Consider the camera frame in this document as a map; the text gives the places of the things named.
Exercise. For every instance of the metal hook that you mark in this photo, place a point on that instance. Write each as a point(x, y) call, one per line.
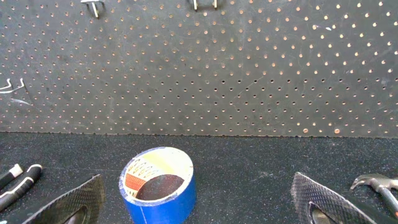
point(21, 82)
point(94, 9)
point(195, 4)

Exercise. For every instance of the hammer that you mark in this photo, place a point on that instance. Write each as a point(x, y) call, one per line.
point(377, 183)

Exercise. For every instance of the black pegboard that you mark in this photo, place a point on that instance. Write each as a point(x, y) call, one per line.
point(199, 68)

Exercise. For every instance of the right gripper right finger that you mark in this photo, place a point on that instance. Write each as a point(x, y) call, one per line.
point(317, 196)

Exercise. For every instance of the roll of blue tape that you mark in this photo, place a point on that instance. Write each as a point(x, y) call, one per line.
point(161, 211)

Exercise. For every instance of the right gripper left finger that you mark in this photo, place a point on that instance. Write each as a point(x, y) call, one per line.
point(84, 199)

